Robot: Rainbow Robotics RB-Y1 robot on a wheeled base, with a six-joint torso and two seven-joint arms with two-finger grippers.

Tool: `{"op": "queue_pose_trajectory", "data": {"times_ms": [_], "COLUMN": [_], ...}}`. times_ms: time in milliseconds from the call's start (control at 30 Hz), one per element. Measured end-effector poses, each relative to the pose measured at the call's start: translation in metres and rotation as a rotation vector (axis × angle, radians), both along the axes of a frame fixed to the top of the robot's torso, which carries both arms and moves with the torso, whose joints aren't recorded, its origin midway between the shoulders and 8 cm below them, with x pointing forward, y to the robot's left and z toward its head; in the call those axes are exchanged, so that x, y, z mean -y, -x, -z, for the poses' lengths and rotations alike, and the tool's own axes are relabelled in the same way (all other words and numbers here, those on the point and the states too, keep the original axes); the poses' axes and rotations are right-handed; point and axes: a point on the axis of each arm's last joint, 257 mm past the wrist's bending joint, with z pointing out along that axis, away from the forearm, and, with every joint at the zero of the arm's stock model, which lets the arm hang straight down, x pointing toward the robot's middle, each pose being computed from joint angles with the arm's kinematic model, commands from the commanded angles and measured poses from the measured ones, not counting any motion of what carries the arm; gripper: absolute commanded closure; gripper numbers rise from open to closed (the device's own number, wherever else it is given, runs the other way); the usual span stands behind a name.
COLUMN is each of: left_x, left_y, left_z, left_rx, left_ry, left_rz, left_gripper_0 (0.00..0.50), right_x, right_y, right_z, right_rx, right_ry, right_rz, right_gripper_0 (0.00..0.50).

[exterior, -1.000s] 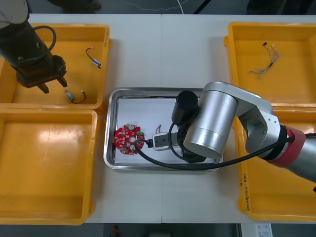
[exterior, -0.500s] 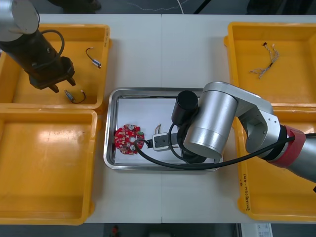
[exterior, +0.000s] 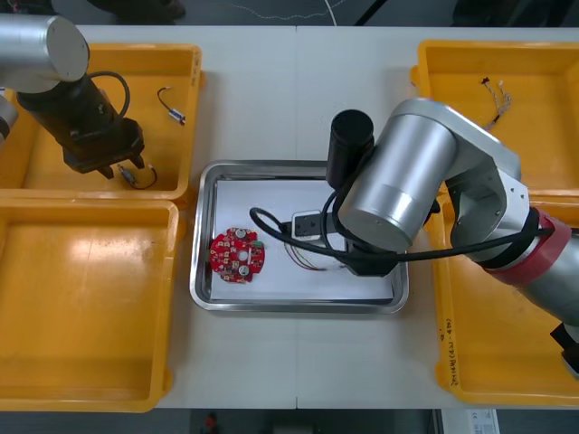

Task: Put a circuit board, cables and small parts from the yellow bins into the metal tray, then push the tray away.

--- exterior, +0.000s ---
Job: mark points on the silver and black left arm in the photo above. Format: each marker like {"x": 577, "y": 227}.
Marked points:
{"x": 27, "y": 45}

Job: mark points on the silver and black right arm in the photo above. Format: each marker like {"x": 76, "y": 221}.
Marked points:
{"x": 407, "y": 181}

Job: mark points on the pale grey box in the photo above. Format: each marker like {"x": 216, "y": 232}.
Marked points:
{"x": 479, "y": 422}

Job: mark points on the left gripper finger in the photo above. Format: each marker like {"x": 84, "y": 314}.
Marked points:
{"x": 137, "y": 161}
{"x": 107, "y": 172}

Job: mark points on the white sheet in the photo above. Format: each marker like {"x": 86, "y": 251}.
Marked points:
{"x": 280, "y": 285}

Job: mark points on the round red circuit board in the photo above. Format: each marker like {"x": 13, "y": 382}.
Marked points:
{"x": 235, "y": 257}

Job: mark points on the solenoid with white label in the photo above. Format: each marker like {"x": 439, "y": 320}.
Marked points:
{"x": 131, "y": 177}

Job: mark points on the steel tray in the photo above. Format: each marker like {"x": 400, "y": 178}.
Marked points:
{"x": 201, "y": 226}

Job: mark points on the solenoid with blue label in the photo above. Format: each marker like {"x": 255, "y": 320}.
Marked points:
{"x": 176, "y": 116}

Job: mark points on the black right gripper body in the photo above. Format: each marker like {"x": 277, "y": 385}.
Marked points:
{"x": 371, "y": 264}

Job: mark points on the yellow-orange plastic bin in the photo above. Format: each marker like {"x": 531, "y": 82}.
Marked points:
{"x": 90, "y": 294}
{"x": 543, "y": 135}
{"x": 497, "y": 339}
{"x": 156, "y": 149}

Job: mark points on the small red object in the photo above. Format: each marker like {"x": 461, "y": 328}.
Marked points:
{"x": 209, "y": 422}

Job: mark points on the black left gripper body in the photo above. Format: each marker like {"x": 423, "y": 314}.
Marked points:
{"x": 104, "y": 144}

